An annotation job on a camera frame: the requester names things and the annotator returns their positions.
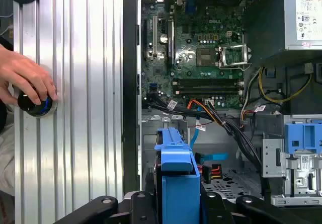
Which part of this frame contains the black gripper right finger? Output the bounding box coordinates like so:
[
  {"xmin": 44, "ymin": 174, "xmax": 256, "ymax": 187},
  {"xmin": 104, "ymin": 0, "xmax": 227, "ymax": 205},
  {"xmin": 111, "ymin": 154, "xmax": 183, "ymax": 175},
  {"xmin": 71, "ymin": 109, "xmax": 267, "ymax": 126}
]
[{"xmin": 201, "ymin": 191, "xmax": 311, "ymax": 224}]

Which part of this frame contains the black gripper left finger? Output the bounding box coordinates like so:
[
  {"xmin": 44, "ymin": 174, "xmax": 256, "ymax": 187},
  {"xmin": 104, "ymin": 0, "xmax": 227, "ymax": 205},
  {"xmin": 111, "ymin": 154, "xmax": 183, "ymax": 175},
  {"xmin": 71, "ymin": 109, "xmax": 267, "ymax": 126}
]
[{"xmin": 54, "ymin": 191, "xmax": 158, "ymax": 224}]

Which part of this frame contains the hard disk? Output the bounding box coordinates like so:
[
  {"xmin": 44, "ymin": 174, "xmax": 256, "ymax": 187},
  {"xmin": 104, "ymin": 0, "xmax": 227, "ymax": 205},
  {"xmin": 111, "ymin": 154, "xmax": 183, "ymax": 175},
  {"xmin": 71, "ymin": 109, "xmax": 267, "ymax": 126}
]
[{"xmin": 152, "ymin": 127, "xmax": 202, "ymax": 224}]

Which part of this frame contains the round black tool blue ring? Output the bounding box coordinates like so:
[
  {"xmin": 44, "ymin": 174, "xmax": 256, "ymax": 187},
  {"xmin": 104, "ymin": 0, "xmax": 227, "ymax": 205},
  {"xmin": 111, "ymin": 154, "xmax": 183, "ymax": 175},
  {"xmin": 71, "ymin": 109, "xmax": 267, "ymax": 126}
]
[{"xmin": 17, "ymin": 92, "xmax": 57, "ymax": 118}]

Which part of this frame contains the metal disk bay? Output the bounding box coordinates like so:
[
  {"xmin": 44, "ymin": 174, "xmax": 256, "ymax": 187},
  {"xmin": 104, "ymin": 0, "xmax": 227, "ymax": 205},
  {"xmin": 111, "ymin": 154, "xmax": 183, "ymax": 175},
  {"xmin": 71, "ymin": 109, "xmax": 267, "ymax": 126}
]
[{"xmin": 261, "ymin": 114, "xmax": 322, "ymax": 206}]

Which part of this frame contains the black RAM slot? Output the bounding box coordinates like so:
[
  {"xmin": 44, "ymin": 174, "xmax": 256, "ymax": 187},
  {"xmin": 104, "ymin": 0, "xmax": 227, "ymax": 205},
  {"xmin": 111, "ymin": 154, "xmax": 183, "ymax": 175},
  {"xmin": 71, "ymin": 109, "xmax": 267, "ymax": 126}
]
[
  {"xmin": 174, "ymin": 90, "xmax": 244, "ymax": 95},
  {"xmin": 173, "ymin": 78, "xmax": 244, "ymax": 83},
  {"xmin": 173, "ymin": 82, "xmax": 244, "ymax": 87},
  {"xmin": 173, "ymin": 86, "xmax": 244, "ymax": 91}
]

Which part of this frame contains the short black expansion slot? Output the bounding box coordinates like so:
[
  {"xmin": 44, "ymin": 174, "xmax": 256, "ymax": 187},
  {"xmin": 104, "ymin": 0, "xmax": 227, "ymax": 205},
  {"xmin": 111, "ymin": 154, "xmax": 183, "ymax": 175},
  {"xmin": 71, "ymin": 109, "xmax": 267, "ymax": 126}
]
[{"xmin": 142, "ymin": 19, "xmax": 148, "ymax": 59}]

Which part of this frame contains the long black expansion slot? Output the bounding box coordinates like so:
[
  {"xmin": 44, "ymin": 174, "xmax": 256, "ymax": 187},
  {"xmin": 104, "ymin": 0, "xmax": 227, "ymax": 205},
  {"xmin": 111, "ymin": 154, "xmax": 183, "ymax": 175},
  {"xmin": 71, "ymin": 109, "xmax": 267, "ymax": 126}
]
[{"xmin": 166, "ymin": 20, "xmax": 175, "ymax": 66}]

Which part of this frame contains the white expansion slot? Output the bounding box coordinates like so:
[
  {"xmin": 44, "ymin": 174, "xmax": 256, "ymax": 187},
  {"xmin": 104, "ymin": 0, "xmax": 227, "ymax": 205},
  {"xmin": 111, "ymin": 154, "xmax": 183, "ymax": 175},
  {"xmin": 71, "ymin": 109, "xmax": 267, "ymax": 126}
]
[{"xmin": 152, "ymin": 15, "xmax": 158, "ymax": 56}]

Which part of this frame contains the person's bare hand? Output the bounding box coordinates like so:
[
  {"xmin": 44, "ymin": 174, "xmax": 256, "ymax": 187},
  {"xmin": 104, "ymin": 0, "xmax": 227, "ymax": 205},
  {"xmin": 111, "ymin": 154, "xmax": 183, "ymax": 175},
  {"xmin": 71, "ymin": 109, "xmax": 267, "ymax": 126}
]
[{"xmin": 0, "ymin": 44, "xmax": 59, "ymax": 106}]

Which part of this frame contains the blue plastic bay latch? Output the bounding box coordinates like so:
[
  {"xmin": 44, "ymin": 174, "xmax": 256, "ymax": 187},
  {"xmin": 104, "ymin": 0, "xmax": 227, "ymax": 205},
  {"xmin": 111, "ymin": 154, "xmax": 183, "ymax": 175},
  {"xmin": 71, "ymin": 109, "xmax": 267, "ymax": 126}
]
[{"xmin": 284, "ymin": 122, "xmax": 322, "ymax": 157}]

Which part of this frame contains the person's pale clothing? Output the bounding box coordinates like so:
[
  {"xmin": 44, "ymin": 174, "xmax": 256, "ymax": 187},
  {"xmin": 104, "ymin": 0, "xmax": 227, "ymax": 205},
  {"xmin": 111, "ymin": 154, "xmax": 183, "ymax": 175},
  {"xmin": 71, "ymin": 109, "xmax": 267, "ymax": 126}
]
[{"xmin": 0, "ymin": 103, "xmax": 16, "ymax": 197}]

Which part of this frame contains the black open PC case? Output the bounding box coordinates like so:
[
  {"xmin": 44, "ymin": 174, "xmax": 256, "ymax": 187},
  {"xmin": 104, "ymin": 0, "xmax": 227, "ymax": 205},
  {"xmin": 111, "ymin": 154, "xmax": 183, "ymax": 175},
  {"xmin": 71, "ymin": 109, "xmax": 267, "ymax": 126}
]
[{"xmin": 122, "ymin": 0, "xmax": 322, "ymax": 224}]

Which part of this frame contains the metal socket cover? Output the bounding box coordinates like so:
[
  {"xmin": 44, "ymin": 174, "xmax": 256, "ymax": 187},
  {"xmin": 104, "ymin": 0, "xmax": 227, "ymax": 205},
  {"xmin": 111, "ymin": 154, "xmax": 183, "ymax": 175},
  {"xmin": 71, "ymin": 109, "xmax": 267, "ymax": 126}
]
[{"xmin": 216, "ymin": 44, "xmax": 253, "ymax": 70}]

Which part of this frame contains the CPU socket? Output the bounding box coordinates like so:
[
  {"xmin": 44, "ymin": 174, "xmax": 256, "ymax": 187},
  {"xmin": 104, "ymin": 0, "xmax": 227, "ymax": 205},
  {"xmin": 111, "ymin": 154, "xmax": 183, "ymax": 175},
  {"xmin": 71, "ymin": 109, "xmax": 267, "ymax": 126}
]
[{"xmin": 196, "ymin": 46, "xmax": 219, "ymax": 68}]

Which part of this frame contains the green Dell motherboard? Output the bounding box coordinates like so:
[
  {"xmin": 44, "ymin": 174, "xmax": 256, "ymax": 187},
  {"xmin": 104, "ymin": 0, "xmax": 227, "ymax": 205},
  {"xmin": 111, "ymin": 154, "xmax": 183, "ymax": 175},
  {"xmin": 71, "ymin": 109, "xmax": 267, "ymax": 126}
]
[{"xmin": 140, "ymin": 0, "xmax": 247, "ymax": 110}]

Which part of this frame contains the grey power supply unit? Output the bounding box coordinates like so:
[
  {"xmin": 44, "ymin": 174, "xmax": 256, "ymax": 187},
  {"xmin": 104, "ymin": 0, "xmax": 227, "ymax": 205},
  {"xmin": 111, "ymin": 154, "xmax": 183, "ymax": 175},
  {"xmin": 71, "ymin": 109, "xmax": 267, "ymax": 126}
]
[{"xmin": 283, "ymin": 0, "xmax": 322, "ymax": 51}]

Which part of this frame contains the blue VGA port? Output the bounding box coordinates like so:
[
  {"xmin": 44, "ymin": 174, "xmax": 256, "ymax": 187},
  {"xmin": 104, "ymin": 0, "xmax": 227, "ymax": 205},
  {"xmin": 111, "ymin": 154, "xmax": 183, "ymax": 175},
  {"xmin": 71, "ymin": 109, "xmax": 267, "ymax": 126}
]
[{"xmin": 185, "ymin": 0, "xmax": 197, "ymax": 14}]

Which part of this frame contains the red yellow black disk wire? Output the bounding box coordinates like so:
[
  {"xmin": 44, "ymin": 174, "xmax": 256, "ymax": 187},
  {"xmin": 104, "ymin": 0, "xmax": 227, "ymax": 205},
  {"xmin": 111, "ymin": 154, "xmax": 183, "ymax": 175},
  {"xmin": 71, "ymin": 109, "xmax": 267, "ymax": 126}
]
[{"xmin": 197, "ymin": 163, "xmax": 223, "ymax": 184}]

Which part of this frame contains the blue flat disk wire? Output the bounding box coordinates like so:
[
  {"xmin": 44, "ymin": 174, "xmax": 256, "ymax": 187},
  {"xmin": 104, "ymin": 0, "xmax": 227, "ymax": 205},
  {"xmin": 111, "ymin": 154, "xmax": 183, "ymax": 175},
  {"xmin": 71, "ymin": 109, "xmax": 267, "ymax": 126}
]
[{"xmin": 190, "ymin": 119, "xmax": 229, "ymax": 165}]

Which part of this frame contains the black cable bundle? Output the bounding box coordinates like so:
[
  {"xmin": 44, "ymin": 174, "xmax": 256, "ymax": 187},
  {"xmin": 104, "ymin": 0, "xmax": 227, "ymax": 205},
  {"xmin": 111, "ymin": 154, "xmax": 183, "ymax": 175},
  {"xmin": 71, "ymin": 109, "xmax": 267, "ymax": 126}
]
[{"xmin": 145, "ymin": 93, "xmax": 269, "ymax": 197}]

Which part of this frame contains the orange flat wire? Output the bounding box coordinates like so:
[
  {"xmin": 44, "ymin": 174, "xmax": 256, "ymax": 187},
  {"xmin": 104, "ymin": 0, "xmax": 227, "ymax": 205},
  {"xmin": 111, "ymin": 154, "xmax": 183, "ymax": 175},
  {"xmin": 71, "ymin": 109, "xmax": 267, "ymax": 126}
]
[{"xmin": 187, "ymin": 99, "xmax": 220, "ymax": 125}]

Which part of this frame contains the locking lever wire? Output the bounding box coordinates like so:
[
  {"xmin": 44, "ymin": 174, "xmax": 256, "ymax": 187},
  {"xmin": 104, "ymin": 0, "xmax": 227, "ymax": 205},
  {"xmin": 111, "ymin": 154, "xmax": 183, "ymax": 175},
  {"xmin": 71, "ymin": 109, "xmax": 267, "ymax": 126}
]
[{"xmin": 219, "ymin": 66, "xmax": 252, "ymax": 71}]

